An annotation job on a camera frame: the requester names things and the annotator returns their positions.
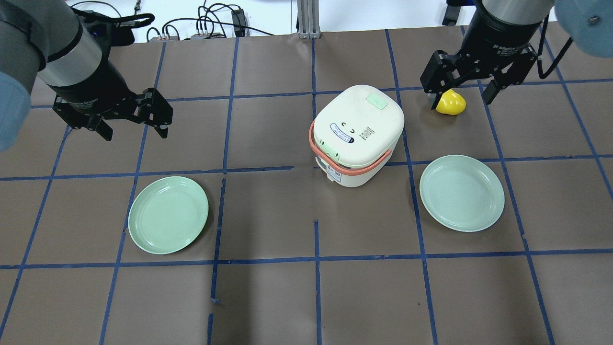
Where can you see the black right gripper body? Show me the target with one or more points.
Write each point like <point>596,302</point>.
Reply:
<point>500,34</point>

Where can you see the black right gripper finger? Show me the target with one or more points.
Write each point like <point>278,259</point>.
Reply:
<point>515,74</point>
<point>440,75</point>

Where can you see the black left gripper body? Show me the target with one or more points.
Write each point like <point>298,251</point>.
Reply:
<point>91,88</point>

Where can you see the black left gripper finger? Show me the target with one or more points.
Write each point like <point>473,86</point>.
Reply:
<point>99,126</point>
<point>158,113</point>

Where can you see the white rice cooker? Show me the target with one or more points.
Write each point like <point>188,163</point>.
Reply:
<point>354,136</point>

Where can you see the green plate near right arm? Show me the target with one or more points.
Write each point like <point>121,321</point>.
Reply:
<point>462,193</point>

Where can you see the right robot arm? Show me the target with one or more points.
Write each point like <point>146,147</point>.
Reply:
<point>514,22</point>

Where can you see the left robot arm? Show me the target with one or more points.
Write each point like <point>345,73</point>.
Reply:
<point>68,49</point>

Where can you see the green plate near left arm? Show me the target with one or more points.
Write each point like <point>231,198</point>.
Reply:
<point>168,215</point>

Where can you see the yellow toy bell pepper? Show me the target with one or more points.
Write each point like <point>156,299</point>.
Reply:
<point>451,103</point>

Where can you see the aluminium frame post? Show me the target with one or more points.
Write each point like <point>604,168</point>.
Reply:
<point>308,19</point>

